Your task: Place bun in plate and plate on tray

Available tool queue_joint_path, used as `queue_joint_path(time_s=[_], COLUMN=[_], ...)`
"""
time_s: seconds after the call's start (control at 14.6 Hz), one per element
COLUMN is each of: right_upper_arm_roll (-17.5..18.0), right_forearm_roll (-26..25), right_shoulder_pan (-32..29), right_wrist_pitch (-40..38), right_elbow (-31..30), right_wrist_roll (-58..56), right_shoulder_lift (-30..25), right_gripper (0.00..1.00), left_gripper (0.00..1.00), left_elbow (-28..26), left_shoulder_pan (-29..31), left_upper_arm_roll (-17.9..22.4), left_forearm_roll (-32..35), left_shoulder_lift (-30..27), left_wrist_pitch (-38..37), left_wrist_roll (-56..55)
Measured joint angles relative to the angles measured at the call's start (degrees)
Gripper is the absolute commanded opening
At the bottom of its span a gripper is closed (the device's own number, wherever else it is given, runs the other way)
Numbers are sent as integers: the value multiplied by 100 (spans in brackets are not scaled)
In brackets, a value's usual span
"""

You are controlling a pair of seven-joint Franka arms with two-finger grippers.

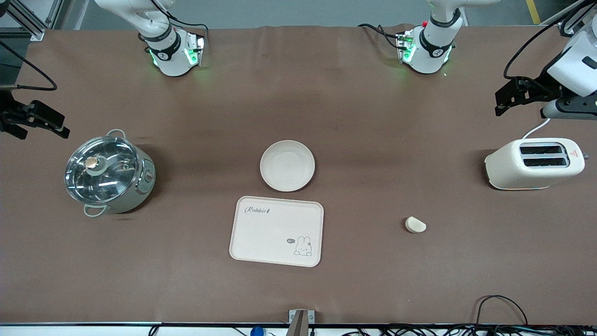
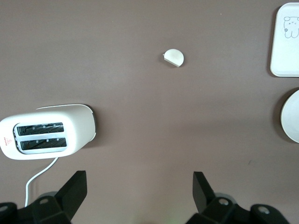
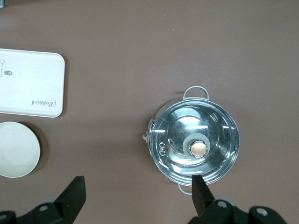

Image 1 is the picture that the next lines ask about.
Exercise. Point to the cream rabbit print tray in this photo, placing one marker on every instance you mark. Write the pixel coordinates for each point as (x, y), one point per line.
(275, 231)

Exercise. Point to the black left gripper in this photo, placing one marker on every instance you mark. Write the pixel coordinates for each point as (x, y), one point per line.
(540, 88)

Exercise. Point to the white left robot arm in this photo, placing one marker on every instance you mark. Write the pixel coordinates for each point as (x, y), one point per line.
(433, 51)

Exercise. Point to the round cream plate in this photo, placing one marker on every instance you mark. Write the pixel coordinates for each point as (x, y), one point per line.
(287, 165)

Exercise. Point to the base connector box green light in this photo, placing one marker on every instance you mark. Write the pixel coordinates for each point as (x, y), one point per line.
(405, 46)
(196, 49)

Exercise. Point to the grey electric cooking pot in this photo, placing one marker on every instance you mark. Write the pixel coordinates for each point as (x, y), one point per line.
(140, 186)

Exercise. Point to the cream two-slot toaster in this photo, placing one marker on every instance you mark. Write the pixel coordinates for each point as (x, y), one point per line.
(508, 170)

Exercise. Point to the aluminium frame profile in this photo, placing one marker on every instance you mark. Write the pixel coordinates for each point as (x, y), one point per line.
(562, 11)
(28, 25)

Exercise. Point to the brown table cover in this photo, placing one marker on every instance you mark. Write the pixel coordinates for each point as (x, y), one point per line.
(373, 280)

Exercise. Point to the white steamed bun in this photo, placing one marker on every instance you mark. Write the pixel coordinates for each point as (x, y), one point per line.
(415, 225)

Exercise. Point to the glass pot lid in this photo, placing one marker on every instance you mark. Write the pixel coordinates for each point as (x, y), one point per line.
(105, 177)

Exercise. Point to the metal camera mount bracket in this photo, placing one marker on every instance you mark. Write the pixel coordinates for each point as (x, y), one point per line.
(301, 322)

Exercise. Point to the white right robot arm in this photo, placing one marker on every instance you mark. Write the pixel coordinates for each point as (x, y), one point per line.
(163, 51)

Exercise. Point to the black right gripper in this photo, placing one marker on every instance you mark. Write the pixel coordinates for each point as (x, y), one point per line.
(9, 115)

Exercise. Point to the blue round cap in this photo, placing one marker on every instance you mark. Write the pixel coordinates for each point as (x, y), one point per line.
(257, 332)

